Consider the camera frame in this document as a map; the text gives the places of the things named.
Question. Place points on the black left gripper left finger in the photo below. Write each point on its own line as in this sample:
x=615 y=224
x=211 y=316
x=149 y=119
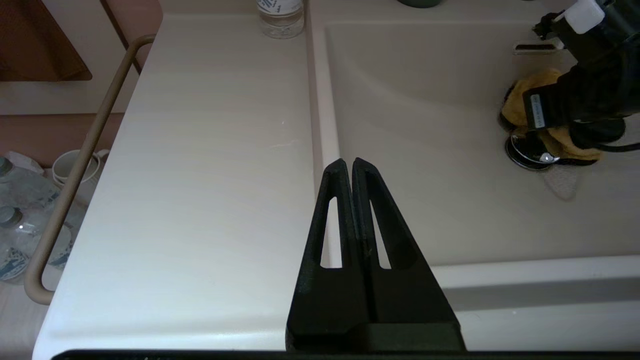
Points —
x=330 y=300

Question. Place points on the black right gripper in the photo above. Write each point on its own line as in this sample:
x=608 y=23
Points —
x=580 y=97

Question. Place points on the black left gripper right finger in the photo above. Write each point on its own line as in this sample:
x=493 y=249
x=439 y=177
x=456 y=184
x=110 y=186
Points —
x=415 y=300

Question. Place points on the yellow cloth with black trim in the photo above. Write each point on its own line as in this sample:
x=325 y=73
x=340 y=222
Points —
x=514 y=105

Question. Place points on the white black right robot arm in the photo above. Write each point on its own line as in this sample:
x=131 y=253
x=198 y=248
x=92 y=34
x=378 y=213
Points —
x=625 y=30

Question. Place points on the white sink basin vanity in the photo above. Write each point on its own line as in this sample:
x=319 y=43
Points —
x=425 y=210

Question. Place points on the chrome drain stopper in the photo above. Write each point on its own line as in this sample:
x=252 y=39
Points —
x=525 y=152

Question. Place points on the dark grey pump bottle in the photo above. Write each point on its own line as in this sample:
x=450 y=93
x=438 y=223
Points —
x=421 y=3

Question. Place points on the empty clear plastic bottle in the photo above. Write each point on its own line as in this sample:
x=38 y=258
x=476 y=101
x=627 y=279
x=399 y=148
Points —
x=281 y=22

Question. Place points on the beige towel bar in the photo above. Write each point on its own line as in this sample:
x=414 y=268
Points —
x=82 y=160

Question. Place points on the white mug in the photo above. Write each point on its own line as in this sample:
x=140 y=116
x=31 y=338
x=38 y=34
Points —
x=67 y=165

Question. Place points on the plastic-wrapped water bottle pack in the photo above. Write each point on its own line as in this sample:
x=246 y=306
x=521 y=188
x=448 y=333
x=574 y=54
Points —
x=25 y=225

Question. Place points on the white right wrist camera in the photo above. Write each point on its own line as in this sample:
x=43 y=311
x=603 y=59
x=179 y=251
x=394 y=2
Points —
x=582 y=15

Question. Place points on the brown wall holder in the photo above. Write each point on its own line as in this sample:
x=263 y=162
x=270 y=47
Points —
x=35 y=40

